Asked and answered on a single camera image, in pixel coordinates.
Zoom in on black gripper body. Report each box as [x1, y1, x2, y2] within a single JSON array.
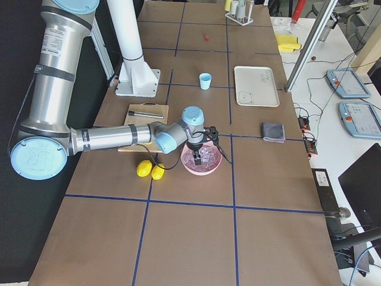
[[186, 134, 205, 151]]

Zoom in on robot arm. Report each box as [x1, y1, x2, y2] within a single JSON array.
[[10, 1, 206, 180]]

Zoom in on pink bowl of ice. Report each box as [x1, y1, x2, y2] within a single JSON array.
[[181, 141, 223, 176]]

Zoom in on light blue plastic cup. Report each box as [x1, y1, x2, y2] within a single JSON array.
[[199, 73, 212, 90]]

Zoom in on lower whole lemon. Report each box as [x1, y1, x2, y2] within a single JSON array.
[[151, 163, 165, 181]]

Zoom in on whole lemon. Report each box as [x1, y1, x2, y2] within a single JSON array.
[[151, 163, 165, 181], [136, 160, 152, 178]]

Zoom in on upper whole lemon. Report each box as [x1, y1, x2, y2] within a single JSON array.
[[136, 160, 152, 178]]

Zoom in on wooden cutting board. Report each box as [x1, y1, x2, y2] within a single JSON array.
[[118, 103, 169, 153]]

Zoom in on folded grey cloth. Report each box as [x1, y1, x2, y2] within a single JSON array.
[[261, 122, 286, 143]]

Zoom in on cream bear serving tray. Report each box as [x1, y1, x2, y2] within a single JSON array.
[[234, 66, 280, 107]]

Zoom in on yellow cloth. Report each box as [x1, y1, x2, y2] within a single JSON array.
[[275, 34, 302, 52]]

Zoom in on far blue teach pendant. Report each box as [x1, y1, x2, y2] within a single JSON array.
[[326, 68, 371, 99]]

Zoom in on blue teach pendant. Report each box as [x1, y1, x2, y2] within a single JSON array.
[[338, 102, 380, 139], [326, 68, 371, 99]]

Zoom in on black monitor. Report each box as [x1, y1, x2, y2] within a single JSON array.
[[339, 143, 381, 226]]

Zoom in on near blue teach pendant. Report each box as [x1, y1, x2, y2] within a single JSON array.
[[338, 102, 380, 139]]

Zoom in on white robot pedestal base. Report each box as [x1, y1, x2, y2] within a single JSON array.
[[107, 0, 160, 98]]

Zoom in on white wire cup rack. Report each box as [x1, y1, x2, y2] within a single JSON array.
[[224, 0, 254, 26]]

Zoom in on aluminium frame post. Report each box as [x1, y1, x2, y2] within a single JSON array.
[[286, 0, 338, 92]]

